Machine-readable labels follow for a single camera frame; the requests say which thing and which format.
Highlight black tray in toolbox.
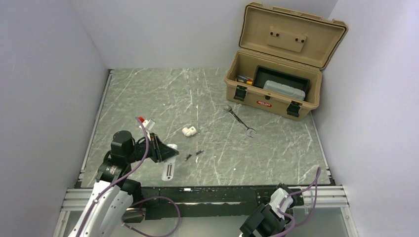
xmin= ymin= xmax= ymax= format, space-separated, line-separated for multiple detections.
xmin=253 ymin=66 xmax=310 ymax=95

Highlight black toolbox right latch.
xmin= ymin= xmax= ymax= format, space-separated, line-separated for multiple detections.
xmin=287 ymin=101 xmax=302 ymax=118

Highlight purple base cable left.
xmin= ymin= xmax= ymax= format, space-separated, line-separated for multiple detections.
xmin=120 ymin=196 xmax=181 ymax=237

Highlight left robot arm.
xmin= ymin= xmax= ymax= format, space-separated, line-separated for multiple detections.
xmin=69 ymin=130 xmax=179 ymax=237

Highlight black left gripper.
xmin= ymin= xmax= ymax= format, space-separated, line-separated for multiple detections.
xmin=126 ymin=133 xmax=178 ymax=163

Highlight black toolbox latch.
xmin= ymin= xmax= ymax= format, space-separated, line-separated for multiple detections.
xmin=287 ymin=101 xmax=302 ymax=118
xmin=233 ymin=85 xmax=247 ymax=101

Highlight black toolbox left latch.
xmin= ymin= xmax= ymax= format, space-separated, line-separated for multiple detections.
xmin=233 ymin=85 xmax=247 ymax=101

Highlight grey plastic case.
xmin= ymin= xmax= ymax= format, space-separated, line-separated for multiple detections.
xmin=263 ymin=80 xmax=306 ymax=100

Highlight white remote control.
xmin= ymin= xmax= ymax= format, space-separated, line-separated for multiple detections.
xmin=162 ymin=153 xmax=179 ymax=182

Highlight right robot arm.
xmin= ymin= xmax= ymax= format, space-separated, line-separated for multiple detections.
xmin=240 ymin=184 xmax=298 ymax=237

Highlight silver open-end wrench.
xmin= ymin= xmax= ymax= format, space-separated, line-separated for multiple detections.
xmin=223 ymin=105 xmax=256 ymax=138

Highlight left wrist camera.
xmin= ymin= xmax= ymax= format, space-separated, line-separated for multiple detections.
xmin=136 ymin=117 xmax=156 ymax=131

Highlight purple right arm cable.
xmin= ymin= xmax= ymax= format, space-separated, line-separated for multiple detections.
xmin=266 ymin=166 xmax=322 ymax=237

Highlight tan plastic toolbox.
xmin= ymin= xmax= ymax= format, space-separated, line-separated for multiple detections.
xmin=224 ymin=2 xmax=348 ymax=121

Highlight white plastic pipe elbow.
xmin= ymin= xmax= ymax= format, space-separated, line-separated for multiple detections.
xmin=181 ymin=126 xmax=197 ymax=137

